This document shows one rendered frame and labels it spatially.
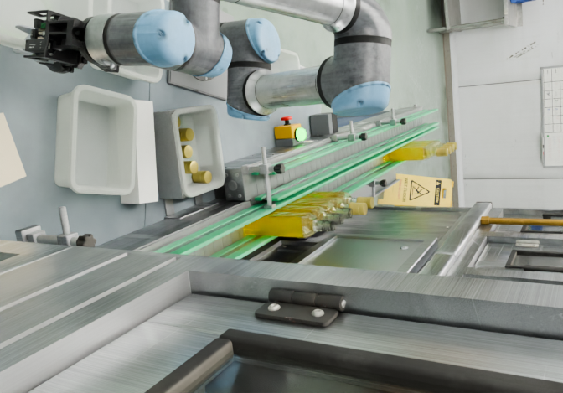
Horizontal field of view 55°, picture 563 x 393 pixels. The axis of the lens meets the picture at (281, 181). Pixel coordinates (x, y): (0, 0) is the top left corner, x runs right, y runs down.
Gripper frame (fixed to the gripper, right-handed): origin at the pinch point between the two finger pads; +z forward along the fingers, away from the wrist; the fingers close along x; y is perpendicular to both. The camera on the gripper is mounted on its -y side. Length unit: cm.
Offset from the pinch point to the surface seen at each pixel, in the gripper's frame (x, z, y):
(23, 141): 16.7, 12.0, -7.9
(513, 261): 36, -68, -100
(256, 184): 23, -2, -72
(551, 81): -108, -22, -648
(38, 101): 8.5, 12.9, -10.9
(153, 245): 36.8, -3.3, -30.8
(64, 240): 32.3, -11.0, -1.2
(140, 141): 14.2, 6.2, -33.3
